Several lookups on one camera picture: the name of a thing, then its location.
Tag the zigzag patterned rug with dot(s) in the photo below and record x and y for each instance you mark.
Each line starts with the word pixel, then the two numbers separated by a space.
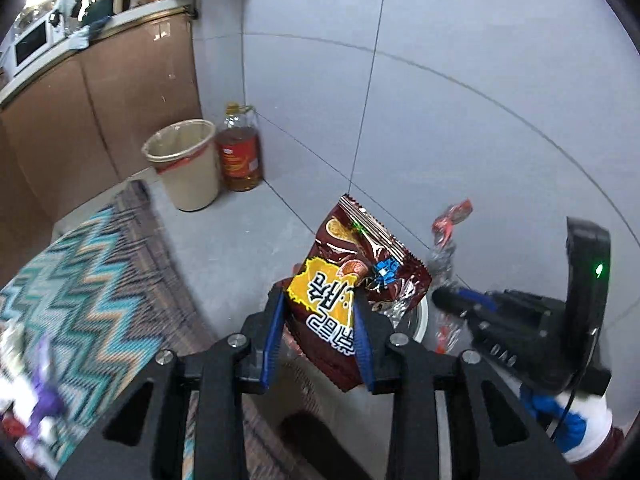
pixel 109 296

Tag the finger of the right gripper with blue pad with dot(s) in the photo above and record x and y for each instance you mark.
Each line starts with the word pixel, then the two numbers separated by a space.
pixel 458 301

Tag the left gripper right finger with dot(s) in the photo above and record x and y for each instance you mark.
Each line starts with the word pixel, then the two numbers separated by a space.
pixel 490 433

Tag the grey blue dish cloth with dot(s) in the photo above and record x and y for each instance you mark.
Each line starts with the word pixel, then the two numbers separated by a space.
pixel 86 35

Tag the white microwave oven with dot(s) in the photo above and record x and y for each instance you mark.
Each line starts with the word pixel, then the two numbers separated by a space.
pixel 37 39

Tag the purple wrapper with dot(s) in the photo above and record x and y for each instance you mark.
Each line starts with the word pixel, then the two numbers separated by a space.
pixel 39 398

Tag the cooking oil bottle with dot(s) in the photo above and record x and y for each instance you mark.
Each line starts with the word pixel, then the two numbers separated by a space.
pixel 238 146

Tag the white black trash bin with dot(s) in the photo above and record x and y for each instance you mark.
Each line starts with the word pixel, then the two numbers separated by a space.
pixel 411 321

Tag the beige lined waste bin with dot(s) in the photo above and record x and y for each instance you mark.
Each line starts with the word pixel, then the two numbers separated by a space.
pixel 184 156

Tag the brown kitchen cabinets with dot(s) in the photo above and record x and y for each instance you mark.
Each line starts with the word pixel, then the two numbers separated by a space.
pixel 77 130

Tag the right gloved hand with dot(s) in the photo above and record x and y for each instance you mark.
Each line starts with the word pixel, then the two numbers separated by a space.
pixel 586 426

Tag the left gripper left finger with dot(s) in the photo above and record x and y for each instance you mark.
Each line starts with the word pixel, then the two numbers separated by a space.
pixel 143 432

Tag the clear red candy wrapper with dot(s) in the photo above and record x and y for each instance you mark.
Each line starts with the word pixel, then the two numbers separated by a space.
pixel 441 268

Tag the brown yellow snack bag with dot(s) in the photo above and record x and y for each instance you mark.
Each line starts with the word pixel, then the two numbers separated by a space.
pixel 351 249

